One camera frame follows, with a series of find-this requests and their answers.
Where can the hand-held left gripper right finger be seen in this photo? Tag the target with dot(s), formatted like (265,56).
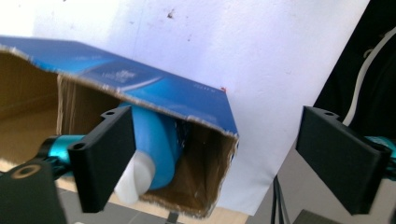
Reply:
(339,158)

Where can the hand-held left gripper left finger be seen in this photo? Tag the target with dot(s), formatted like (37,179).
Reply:
(99,161)

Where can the dark cloth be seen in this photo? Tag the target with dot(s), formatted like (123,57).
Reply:
(381,96)

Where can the blue bottle with white cap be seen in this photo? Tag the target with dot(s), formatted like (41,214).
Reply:
(155,143)

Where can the blue cardboard box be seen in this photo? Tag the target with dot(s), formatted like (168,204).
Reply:
(174,93)

